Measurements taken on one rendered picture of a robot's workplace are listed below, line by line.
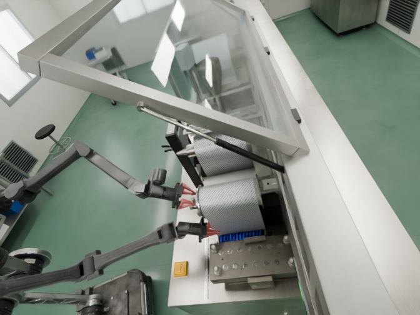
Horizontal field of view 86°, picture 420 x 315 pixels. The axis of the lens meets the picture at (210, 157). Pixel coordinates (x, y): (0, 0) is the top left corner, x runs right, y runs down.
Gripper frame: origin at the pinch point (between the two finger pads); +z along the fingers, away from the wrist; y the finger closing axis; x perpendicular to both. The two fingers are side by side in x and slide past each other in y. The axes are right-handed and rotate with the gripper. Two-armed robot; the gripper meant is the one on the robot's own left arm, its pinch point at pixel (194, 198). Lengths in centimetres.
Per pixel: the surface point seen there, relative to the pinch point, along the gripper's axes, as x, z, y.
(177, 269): -38.0, 4.5, 18.8
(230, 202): 14.1, 10.8, 7.9
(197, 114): 60, -20, 22
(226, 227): -4.1, 17.7, 9.1
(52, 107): -277, -215, -340
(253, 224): 3.2, 27.7, 9.4
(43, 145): -299, -199, -257
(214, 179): 5.2, 8.2, -9.4
